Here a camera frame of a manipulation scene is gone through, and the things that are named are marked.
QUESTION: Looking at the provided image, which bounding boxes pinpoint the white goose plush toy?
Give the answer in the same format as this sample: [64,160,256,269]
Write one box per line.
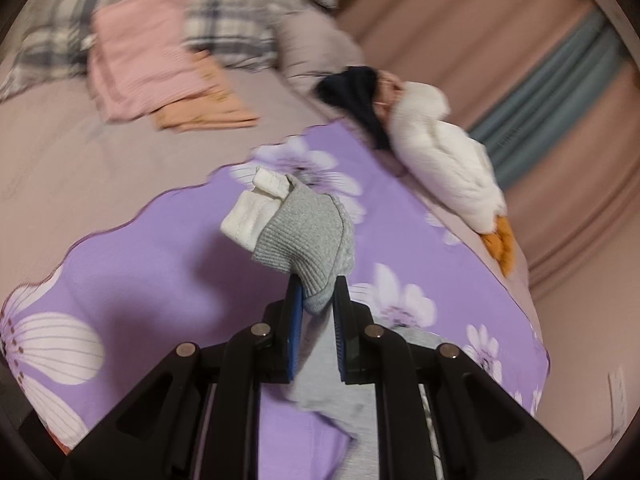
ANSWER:
[385,80,517,277]

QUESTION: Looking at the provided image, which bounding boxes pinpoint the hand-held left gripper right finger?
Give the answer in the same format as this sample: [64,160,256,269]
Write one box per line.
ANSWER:
[332,275,586,480]

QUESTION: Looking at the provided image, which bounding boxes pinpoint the orange folded garment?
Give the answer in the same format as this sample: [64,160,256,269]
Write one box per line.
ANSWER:
[150,50,261,133]

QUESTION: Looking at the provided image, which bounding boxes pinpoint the grey pillow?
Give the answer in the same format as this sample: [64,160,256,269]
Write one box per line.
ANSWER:
[274,9,367,93]

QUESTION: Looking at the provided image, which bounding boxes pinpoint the dark navy cloth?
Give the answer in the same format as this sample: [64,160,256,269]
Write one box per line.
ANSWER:
[315,66,397,152]

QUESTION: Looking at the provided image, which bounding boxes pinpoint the teal curtain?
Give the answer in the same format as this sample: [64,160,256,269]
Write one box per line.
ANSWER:
[469,10,632,191]

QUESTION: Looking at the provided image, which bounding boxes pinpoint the grey plaid blanket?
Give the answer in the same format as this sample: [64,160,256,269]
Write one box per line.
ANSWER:
[0,0,306,103]

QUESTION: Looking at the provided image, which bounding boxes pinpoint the bed with mauve sheet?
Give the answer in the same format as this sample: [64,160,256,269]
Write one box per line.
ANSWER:
[0,7,548,331]

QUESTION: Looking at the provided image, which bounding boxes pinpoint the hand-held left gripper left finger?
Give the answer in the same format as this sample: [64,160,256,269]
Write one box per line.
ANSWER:
[60,275,306,480]

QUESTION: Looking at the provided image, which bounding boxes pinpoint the white wall socket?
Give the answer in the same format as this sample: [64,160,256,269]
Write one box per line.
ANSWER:
[606,366,629,442]

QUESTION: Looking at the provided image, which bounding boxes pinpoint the pink folded garment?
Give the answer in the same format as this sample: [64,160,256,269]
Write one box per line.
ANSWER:
[89,0,213,122]

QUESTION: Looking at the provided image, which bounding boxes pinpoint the grey small pants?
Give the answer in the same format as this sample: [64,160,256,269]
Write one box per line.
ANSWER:
[220,166,382,480]

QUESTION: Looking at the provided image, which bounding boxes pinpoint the purple floral blanket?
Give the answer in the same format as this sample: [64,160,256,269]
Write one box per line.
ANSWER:
[0,122,551,480]

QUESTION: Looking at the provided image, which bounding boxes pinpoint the pink curtain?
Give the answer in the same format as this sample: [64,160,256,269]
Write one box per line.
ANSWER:
[336,0,640,471]

